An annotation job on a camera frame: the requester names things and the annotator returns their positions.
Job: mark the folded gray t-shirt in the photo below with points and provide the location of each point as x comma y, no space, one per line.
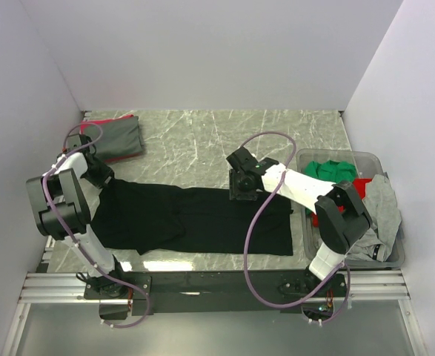
119,139

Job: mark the black t-shirt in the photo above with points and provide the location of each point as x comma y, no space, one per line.
147,217

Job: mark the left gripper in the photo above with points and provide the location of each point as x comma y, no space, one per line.
105,173

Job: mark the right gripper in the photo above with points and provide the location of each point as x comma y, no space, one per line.
234,190

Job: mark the black base beam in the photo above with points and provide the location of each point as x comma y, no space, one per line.
147,293

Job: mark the green t-shirt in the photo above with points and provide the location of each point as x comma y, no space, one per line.
331,171

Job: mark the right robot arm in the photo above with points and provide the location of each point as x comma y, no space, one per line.
342,217

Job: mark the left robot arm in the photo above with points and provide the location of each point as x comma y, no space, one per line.
60,210

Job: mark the red t-shirt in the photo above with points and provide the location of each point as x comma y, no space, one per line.
360,186

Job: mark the aluminium rail frame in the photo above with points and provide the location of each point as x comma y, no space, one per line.
186,148

